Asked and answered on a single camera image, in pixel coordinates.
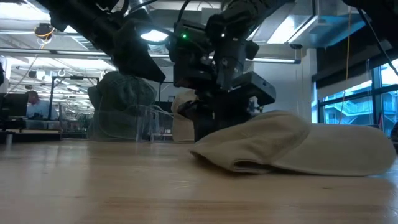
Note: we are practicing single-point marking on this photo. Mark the person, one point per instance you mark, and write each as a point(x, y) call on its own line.
point(40, 107)

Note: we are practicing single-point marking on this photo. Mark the clear plastic bin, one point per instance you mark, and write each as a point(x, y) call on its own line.
point(164, 124)
point(121, 124)

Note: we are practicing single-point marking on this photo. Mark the rectangular ceiling duct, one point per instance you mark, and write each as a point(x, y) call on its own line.
point(304, 21)

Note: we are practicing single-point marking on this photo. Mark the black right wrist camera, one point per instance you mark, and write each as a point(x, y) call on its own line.
point(255, 90)

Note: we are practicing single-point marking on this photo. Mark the long ceiling light strip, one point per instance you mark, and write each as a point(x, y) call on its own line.
point(62, 53)

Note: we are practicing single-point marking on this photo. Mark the black monitor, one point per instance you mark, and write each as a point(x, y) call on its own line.
point(14, 105)

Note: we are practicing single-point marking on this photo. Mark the black stand frame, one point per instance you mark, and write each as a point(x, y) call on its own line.
point(74, 77)

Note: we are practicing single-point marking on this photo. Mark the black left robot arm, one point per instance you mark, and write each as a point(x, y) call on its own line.
point(87, 18)

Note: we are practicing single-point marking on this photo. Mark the large window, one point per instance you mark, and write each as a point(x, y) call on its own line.
point(351, 105)

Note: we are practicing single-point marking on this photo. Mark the tan cap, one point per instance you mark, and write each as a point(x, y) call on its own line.
point(182, 130)
point(295, 146)

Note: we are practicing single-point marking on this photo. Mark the background work desk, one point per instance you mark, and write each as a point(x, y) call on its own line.
point(31, 134)

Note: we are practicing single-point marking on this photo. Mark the dark green cap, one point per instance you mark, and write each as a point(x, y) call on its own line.
point(127, 90)
point(105, 121)

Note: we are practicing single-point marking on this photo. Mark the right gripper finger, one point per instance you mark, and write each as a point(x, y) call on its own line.
point(205, 124)
point(231, 115)

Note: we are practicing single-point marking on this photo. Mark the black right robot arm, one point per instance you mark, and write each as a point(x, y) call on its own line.
point(236, 17)

